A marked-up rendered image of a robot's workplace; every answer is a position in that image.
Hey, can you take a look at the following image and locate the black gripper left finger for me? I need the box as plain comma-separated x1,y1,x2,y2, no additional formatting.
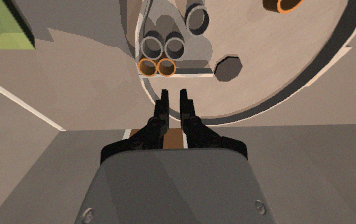
100,89,169,165

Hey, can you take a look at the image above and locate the grey metal ring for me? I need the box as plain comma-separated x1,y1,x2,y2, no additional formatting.
165,31,186,61
184,3,211,37
140,30,164,60

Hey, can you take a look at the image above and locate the bronze bushing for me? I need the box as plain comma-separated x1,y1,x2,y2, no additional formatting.
138,54,158,77
157,51,176,77
263,0,304,14

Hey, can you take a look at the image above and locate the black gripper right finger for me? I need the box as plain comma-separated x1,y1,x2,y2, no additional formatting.
180,89,248,160

